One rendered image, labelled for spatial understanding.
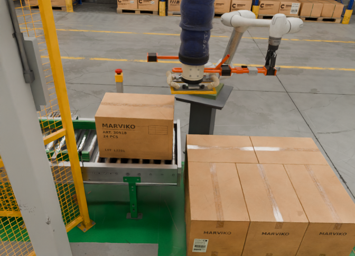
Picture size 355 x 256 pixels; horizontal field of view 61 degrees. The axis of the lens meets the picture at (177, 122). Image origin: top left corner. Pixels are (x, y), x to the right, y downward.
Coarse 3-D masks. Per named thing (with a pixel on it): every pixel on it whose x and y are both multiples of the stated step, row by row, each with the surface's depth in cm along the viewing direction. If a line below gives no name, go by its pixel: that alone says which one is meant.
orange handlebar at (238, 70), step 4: (160, 56) 247; (164, 56) 248; (168, 56) 248; (172, 56) 248; (176, 56) 249; (172, 68) 227; (176, 68) 228; (180, 68) 228; (204, 68) 230; (208, 68) 230; (212, 68) 231; (232, 68) 232; (236, 68) 231; (240, 68) 231; (244, 68) 233; (260, 68) 235; (208, 72) 228; (212, 72) 228; (216, 72) 229; (232, 72) 230; (236, 72) 230; (240, 72) 230; (244, 72) 230; (248, 72) 231; (260, 72) 232; (264, 72) 232
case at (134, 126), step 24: (120, 96) 257; (144, 96) 258; (168, 96) 260; (96, 120) 230; (120, 120) 230; (144, 120) 230; (168, 120) 229; (120, 144) 243; (144, 144) 242; (168, 144) 242
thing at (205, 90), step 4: (172, 88) 225; (180, 88) 225; (184, 88) 224; (188, 88) 225; (200, 88) 226; (204, 88) 227; (208, 88) 227; (212, 88) 228; (172, 92) 221; (176, 92) 221; (180, 92) 222; (184, 92) 222; (188, 92) 222; (192, 92) 223; (196, 92) 223; (200, 92) 223; (204, 92) 223; (208, 92) 224; (212, 92) 224; (216, 92) 224
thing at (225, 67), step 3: (222, 66) 233; (225, 66) 233; (219, 69) 231; (222, 69) 226; (225, 69) 226; (228, 69) 226; (231, 69) 227; (222, 72) 227; (225, 72) 228; (228, 72) 228; (222, 75) 228; (225, 75) 228; (228, 75) 228
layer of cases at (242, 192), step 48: (192, 144) 271; (240, 144) 273; (288, 144) 276; (192, 192) 222; (240, 192) 224; (288, 192) 225; (336, 192) 227; (192, 240) 212; (240, 240) 212; (288, 240) 213; (336, 240) 213
